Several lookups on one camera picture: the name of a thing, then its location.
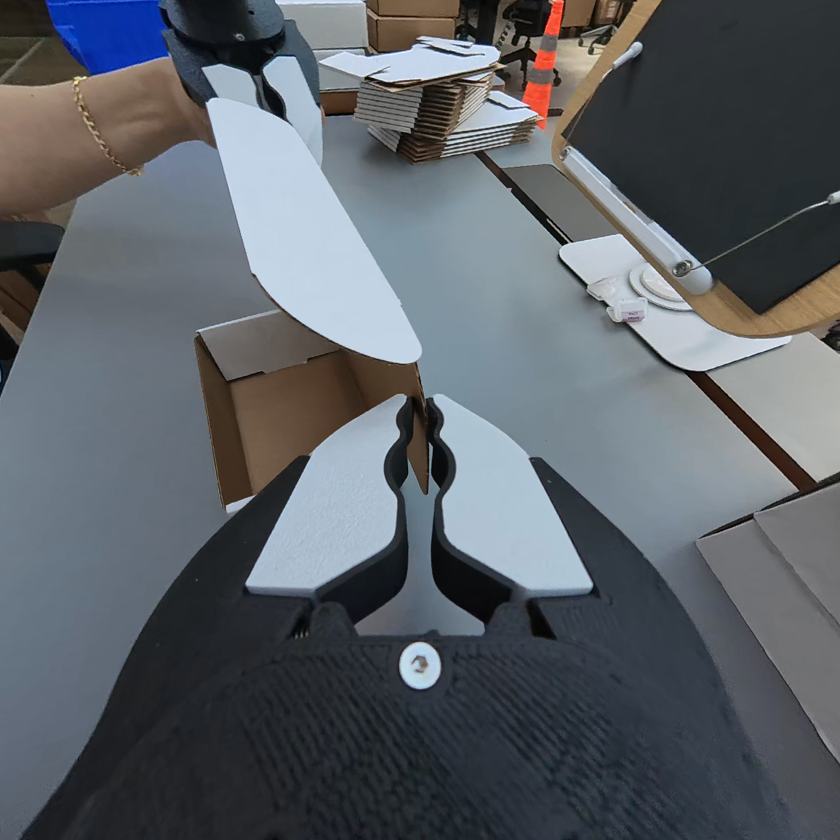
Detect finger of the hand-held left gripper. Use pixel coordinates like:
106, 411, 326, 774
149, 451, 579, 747
200, 61, 271, 112
261, 54, 327, 166

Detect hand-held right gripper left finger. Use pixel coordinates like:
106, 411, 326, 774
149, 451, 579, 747
246, 394, 416, 636

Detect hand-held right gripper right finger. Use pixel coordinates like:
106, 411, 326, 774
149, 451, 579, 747
428, 394, 595, 636

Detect white cardboard box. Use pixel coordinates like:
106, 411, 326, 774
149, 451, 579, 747
194, 98, 432, 513

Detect person's left forearm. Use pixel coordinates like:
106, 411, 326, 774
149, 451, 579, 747
0, 58, 147, 219

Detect person's left hand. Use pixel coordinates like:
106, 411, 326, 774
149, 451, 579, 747
141, 58, 217, 151

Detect white carton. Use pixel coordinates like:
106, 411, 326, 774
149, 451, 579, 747
276, 0, 368, 52

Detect blue plastic bin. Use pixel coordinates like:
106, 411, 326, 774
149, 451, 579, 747
47, 0, 173, 65

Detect brown cardboard carton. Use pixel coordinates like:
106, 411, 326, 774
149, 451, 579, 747
365, 12, 458, 55
365, 0, 461, 19

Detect stack of flat cardboard boxes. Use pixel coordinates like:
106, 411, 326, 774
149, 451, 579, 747
318, 36, 550, 165

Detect black office chair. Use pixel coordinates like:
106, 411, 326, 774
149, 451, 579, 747
459, 0, 547, 89

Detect orange traffic cone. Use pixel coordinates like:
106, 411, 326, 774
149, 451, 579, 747
521, 0, 567, 94

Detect white stand base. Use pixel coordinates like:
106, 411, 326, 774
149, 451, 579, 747
558, 234, 793, 373

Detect dark grey flat pad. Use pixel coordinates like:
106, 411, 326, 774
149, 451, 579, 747
500, 163, 619, 245

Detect grey flat cardboard sheets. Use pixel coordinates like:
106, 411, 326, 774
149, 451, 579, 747
696, 478, 840, 765

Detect wooden framed black board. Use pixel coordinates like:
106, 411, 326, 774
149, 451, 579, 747
551, 0, 840, 340

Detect gold chain bracelet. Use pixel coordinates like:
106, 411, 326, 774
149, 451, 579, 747
71, 75, 144, 177

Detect thin grey cable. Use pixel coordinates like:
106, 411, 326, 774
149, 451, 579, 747
675, 190, 840, 275

